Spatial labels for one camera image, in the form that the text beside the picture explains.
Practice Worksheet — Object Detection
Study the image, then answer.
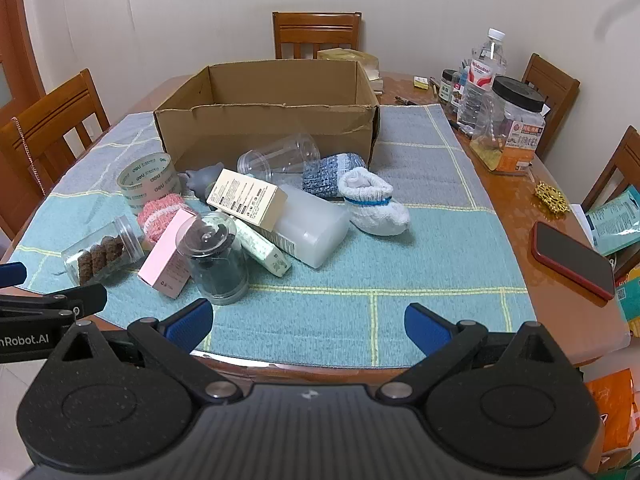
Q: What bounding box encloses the clear dome jar dark base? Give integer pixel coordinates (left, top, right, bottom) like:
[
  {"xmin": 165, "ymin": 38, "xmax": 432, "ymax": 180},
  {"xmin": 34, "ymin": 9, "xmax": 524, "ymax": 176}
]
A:
[{"xmin": 176, "ymin": 211, "xmax": 250, "ymax": 306}]

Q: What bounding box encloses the translucent white bottle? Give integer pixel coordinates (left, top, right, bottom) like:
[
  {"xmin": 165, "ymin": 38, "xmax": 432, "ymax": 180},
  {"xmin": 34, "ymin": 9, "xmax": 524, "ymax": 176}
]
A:
[{"xmin": 259, "ymin": 184, "xmax": 351, "ymax": 270}]

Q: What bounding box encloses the gold ornament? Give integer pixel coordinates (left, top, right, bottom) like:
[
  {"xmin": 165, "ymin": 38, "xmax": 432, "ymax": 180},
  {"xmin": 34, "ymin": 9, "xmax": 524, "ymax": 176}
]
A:
[{"xmin": 534, "ymin": 181, "xmax": 571, "ymax": 219}]

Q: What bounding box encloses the teal packet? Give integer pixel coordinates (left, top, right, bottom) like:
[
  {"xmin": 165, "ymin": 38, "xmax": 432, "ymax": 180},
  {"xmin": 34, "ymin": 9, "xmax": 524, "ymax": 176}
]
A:
[{"xmin": 584, "ymin": 193, "xmax": 640, "ymax": 257}]

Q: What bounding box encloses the small jar green label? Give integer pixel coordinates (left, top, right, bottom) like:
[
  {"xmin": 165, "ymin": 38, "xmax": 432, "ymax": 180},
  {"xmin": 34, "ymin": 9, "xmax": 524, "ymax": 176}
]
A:
[{"xmin": 439, "ymin": 68, "xmax": 459, "ymax": 106}]

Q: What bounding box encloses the orange plastic bag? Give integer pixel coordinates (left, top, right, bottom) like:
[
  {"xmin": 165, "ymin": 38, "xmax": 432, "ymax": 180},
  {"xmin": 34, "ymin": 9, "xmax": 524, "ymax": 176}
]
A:
[{"xmin": 582, "ymin": 368, "xmax": 636, "ymax": 462}]

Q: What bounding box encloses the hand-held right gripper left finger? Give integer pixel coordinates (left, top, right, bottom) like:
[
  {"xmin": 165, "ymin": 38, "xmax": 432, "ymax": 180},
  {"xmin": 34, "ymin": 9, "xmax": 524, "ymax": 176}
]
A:
[{"xmin": 48, "ymin": 297, "xmax": 240, "ymax": 403}]

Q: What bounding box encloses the green patterned white box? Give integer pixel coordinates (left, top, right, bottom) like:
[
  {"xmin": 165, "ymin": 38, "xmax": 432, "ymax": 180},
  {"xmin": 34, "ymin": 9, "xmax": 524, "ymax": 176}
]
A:
[{"xmin": 234, "ymin": 219, "xmax": 292, "ymax": 276}]

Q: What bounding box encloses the grey cat toy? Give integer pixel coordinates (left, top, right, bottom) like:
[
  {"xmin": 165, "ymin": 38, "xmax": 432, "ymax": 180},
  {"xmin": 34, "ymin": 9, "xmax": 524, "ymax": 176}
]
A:
[{"xmin": 181, "ymin": 162, "xmax": 226, "ymax": 201}]

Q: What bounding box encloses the pink knitted sock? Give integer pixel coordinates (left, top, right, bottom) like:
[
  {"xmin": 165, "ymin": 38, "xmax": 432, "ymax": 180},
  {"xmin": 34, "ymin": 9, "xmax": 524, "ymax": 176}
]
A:
[{"xmin": 137, "ymin": 195, "xmax": 194, "ymax": 251}]

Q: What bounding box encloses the wooden chair with hanging chain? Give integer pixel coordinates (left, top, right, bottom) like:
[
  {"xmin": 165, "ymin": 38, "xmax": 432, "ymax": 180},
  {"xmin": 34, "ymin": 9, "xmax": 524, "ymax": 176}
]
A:
[{"xmin": 0, "ymin": 68, "xmax": 111, "ymax": 242}]

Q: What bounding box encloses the large clear jar black lid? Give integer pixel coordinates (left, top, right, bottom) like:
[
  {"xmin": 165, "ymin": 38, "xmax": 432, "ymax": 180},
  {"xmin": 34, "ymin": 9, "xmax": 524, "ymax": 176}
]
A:
[{"xmin": 469, "ymin": 75, "xmax": 546, "ymax": 176}]

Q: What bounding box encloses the brown cardboard box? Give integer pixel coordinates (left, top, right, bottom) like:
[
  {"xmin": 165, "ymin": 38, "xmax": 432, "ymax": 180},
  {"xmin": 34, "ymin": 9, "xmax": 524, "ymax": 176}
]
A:
[{"xmin": 154, "ymin": 59, "xmax": 382, "ymax": 171}]

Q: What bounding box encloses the yellow plastic bag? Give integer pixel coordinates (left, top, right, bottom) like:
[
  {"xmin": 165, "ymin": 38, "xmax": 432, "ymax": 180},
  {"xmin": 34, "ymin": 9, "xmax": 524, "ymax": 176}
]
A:
[{"xmin": 316, "ymin": 47, "xmax": 381, "ymax": 81}]

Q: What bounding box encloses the white sock with blue stripe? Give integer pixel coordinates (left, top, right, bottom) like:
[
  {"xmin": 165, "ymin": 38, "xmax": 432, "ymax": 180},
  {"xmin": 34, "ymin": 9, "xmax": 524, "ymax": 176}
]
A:
[{"xmin": 337, "ymin": 167, "xmax": 411, "ymax": 237}]

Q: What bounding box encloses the clear tape roll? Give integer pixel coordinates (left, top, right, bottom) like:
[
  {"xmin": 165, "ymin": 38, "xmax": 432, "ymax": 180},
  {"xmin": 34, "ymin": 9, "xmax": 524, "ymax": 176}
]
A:
[{"xmin": 117, "ymin": 152, "xmax": 181, "ymax": 211}]

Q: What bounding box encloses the pink carton box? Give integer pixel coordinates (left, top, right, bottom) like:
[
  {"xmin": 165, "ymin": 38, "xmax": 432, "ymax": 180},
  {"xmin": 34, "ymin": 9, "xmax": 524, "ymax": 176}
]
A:
[{"xmin": 137, "ymin": 208, "xmax": 199, "ymax": 300}]

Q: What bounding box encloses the small dark bottle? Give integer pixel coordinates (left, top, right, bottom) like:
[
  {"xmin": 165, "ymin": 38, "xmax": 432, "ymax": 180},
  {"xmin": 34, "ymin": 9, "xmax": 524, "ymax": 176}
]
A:
[{"xmin": 449, "ymin": 70, "xmax": 471, "ymax": 112}]

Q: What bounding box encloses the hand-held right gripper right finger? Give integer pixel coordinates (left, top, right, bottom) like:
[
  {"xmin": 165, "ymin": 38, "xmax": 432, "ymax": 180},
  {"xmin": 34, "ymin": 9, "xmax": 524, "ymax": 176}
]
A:
[{"xmin": 377, "ymin": 302, "xmax": 577, "ymax": 403}]

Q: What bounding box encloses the clear water bottle red label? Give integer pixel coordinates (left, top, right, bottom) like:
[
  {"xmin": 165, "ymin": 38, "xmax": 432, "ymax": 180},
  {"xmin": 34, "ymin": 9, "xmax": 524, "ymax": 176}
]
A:
[{"xmin": 457, "ymin": 28, "xmax": 507, "ymax": 136}]

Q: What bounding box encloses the blue green checked table mat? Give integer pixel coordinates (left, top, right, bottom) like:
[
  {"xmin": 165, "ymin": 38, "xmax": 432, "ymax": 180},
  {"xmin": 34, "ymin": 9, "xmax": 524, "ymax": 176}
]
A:
[{"xmin": 7, "ymin": 104, "xmax": 539, "ymax": 369}]

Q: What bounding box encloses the clear plastic cup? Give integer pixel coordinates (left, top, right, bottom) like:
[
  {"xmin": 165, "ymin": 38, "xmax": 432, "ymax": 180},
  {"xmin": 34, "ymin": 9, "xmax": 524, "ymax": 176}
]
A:
[{"xmin": 236, "ymin": 133, "xmax": 321, "ymax": 184}]

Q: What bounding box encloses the red smartphone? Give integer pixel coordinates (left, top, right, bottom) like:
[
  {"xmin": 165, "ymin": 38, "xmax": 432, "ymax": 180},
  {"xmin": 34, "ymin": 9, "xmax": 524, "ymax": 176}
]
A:
[{"xmin": 531, "ymin": 220, "xmax": 616, "ymax": 301}]

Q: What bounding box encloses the clear jar with brown cookies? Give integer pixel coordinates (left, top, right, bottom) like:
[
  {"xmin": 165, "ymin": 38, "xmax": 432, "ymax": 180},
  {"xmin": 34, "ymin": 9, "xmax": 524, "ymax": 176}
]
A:
[{"xmin": 62, "ymin": 214, "xmax": 146, "ymax": 289}]

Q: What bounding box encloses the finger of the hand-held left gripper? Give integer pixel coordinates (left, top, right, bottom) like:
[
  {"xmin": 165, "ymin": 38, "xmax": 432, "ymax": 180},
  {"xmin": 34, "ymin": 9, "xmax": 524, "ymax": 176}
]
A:
[
  {"xmin": 0, "ymin": 284, "xmax": 109, "ymax": 322},
  {"xmin": 0, "ymin": 262, "xmax": 29, "ymax": 290}
]

